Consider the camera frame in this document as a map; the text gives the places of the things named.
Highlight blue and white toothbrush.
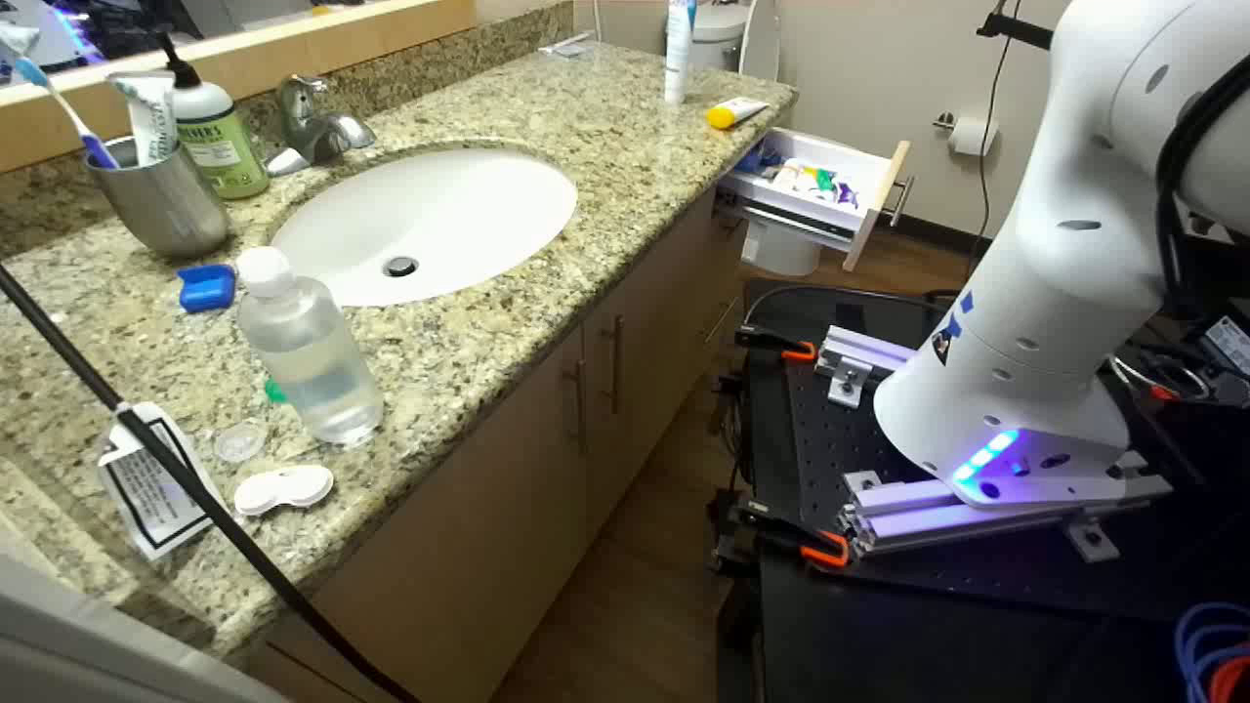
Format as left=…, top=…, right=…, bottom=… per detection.
left=0, top=18, right=124, bottom=171

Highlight black and orange clamp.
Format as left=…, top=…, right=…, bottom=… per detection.
left=731, top=323, right=824, bottom=370
left=722, top=501, right=861, bottom=577

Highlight small clear round cap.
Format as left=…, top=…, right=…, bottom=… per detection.
left=210, top=418, right=271, bottom=469

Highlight blue coiled cables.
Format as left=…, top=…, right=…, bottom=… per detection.
left=1170, top=598, right=1250, bottom=703

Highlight black robot cart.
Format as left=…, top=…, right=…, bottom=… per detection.
left=728, top=284, right=1250, bottom=703

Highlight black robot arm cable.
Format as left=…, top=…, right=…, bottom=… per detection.
left=1151, top=51, right=1250, bottom=320

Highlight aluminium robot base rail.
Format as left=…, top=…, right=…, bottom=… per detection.
left=836, top=444, right=1177, bottom=565

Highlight small blue container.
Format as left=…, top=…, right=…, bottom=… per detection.
left=176, top=260, right=244, bottom=318

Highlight clear plastic bottle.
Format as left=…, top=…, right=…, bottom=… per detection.
left=229, top=245, right=388, bottom=448

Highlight white drawer with wooden front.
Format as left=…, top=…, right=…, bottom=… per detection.
left=720, top=126, right=914, bottom=273

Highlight toilet paper roll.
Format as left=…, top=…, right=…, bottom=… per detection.
left=946, top=112, right=1003, bottom=164

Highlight white toothpaste tube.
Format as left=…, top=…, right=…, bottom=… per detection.
left=110, top=70, right=185, bottom=171

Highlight white oval sink basin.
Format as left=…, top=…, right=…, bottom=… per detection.
left=267, top=143, right=581, bottom=311

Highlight white tube with yellow cap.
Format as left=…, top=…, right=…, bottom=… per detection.
left=703, top=94, right=779, bottom=135

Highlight short aluminium rail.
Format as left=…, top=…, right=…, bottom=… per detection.
left=817, top=323, right=917, bottom=384

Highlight clear plastic packet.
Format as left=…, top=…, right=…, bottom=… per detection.
left=535, top=27, right=598, bottom=66

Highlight green soap pump bottle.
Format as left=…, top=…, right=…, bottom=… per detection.
left=151, top=27, right=272, bottom=202

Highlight wooden vanity cabinet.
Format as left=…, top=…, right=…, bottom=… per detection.
left=245, top=181, right=753, bottom=703

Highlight white waste bin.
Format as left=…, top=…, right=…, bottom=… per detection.
left=740, top=216, right=824, bottom=282

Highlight tall white standing tube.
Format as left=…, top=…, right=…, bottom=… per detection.
left=659, top=0, right=701, bottom=77

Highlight small white soap dish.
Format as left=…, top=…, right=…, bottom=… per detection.
left=229, top=461, right=339, bottom=525

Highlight chrome faucet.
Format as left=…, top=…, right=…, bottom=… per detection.
left=272, top=70, right=379, bottom=171

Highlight wood framed mirror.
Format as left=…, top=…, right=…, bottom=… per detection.
left=0, top=0, right=481, bottom=176

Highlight white cable warning tag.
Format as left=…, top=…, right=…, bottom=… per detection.
left=97, top=402, right=219, bottom=565

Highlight grey metal cup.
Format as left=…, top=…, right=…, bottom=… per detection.
left=86, top=134, right=233, bottom=260

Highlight black power cable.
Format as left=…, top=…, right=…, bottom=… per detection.
left=0, top=264, right=421, bottom=703

